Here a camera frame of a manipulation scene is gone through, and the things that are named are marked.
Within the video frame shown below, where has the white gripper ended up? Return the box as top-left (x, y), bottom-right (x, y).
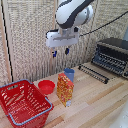
top-left (45, 27), bottom-right (81, 59)

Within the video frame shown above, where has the red plastic bowl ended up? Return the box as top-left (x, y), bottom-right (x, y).
top-left (37, 79), bottom-right (56, 96)

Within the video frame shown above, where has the black glass oven door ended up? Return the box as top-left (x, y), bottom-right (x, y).
top-left (77, 63), bottom-right (111, 85)

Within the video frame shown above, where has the black toaster oven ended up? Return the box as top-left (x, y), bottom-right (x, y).
top-left (90, 37), bottom-right (128, 80)

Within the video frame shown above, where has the blue plastic cup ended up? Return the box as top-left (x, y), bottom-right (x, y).
top-left (63, 67), bottom-right (76, 83)

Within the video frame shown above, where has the beige woven folding screen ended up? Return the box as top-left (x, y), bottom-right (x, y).
top-left (0, 0), bottom-right (128, 88)

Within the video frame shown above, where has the red plastic shopping basket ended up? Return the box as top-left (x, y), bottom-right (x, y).
top-left (0, 79), bottom-right (54, 128)

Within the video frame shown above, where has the metal wire oven rack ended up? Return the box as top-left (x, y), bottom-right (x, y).
top-left (92, 52), bottom-right (127, 73)

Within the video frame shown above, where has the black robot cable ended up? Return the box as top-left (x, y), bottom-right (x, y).
top-left (79, 10), bottom-right (128, 38)

